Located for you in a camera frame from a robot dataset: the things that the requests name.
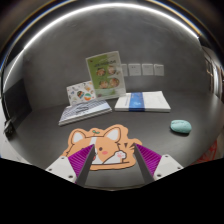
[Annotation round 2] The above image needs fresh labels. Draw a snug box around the white book with blue band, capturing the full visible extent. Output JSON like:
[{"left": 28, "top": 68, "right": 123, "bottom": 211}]
[{"left": 114, "top": 90, "right": 172, "bottom": 113}]

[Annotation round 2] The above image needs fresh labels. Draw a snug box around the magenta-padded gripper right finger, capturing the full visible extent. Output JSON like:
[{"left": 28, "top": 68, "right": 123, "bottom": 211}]
[{"left": 132, "top": 143, "right": 184, "bottom": 185}]

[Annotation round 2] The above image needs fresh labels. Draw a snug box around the orange corgi-shaped mouse pad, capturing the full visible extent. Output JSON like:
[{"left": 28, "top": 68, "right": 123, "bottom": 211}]
[{"left": 60, "top": 124, "right": 143, "bottom": 172}]

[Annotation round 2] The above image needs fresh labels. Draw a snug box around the white card with colourful prints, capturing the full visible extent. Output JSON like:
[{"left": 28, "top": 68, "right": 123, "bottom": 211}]
[{"left": 66, "top": 80, "right": 98, "bottom": 107}]

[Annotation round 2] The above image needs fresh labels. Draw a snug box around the mint green computer mouse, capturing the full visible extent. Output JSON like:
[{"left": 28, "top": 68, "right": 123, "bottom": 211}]
[{"left": 170, "top": 119, "right": 193, "bottom": 135}]

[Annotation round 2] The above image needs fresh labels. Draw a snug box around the grey striped book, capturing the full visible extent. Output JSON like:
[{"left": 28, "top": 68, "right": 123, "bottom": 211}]
[{"left": 58, "top": 99, "right": 113, "bottom": 127}]

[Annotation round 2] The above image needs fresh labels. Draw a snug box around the white wall socket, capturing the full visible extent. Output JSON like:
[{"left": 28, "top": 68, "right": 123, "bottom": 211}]
[
  {"left": 128, "top": 63, "right": 142, "bottom": 77},
  {"left": 141, "top": 63, "right": 154, "bottom": 77},
  {"left": 153, "top": 63, "right": 165, "bottom": 77},
  {"left": 120, "top": 63, "right": 129, "bottom": 77}
]

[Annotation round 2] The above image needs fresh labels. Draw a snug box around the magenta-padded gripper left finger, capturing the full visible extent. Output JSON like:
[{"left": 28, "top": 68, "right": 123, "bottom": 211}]
[{"left": 45, "top": 143, "right": 97, "bottom": 187}]

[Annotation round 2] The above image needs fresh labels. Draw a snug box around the green picture book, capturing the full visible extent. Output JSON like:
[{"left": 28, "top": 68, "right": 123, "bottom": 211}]
[{"left": 85, "top": 50, "right": 127, "bottom": 101}]

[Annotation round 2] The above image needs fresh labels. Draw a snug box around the white ceiling light strip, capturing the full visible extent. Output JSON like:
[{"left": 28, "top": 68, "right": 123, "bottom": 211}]
[{"left": 2, "top": 2, "right": 201, "bottom": 89}]

